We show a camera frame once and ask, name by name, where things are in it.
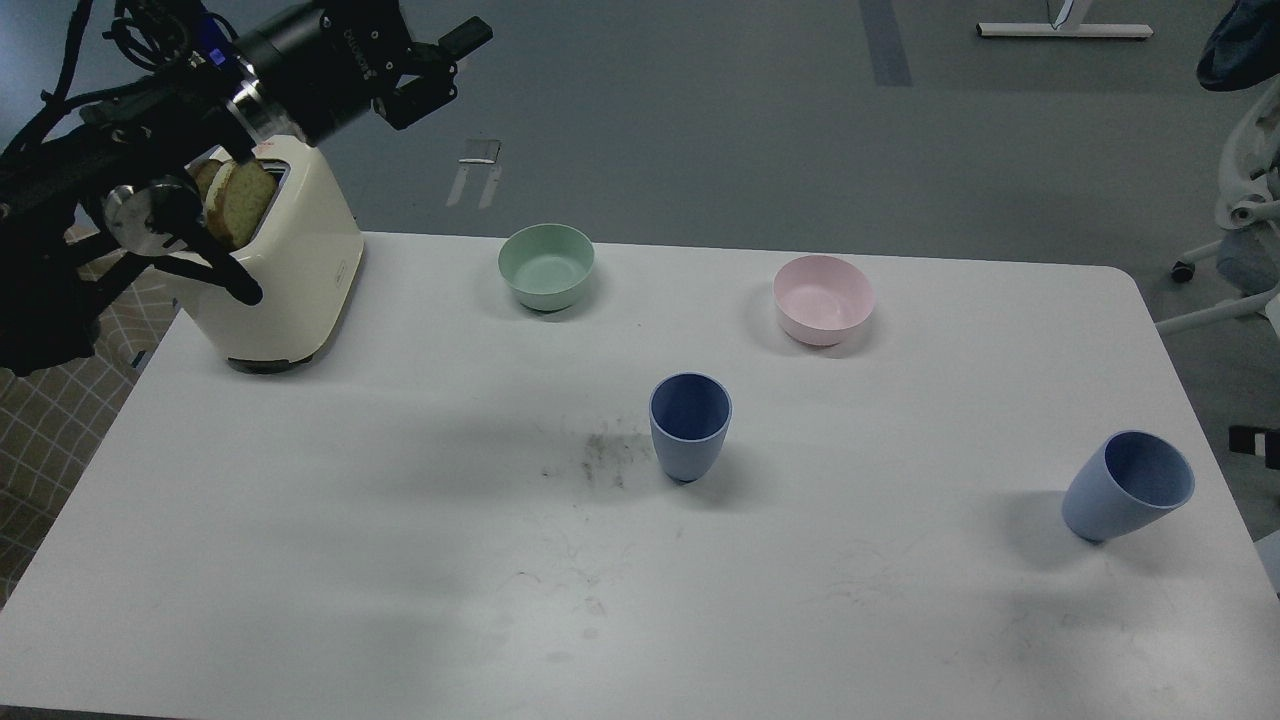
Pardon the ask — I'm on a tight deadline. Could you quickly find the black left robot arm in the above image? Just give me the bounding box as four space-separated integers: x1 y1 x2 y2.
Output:
3 1 494 377

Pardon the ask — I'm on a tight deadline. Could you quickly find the left toast slice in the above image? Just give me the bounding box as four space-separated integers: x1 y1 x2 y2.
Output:
188 158 225 209

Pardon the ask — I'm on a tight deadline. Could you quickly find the green bowl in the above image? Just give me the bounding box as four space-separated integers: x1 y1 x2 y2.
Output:
497 223 596 313

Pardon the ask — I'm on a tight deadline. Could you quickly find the right toast slice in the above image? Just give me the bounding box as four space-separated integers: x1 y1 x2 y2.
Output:
204 159 276 251

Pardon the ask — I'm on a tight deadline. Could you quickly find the dark blue fabric item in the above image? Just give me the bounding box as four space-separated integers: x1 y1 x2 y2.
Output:
1196 1 1279 92

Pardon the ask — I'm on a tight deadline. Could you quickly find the cream white toaster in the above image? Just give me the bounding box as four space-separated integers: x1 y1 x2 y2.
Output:
161 135 364 373

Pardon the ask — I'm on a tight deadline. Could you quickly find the white desk foot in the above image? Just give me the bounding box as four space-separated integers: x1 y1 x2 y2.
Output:
975 1 1155 41

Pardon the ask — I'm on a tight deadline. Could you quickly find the beige checkered cloth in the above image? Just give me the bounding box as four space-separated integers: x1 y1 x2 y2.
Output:
1 269 177 602

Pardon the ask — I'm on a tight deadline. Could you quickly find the white office chair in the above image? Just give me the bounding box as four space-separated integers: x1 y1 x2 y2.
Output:
1155 78 1279 336

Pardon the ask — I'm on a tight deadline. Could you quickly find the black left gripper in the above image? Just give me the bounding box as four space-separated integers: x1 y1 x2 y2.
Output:
233 1 494 146

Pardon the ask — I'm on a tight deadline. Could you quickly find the blue cup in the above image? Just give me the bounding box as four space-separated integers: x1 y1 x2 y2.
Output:
1061 430 1196 543
648 372 733 484

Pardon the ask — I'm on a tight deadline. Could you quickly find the toast slice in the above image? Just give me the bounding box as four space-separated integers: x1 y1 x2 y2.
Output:
188 158 225 209
204 159 276 251

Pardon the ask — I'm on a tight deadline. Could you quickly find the pink bowl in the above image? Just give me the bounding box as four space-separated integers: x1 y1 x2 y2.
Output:
771 255 877 347

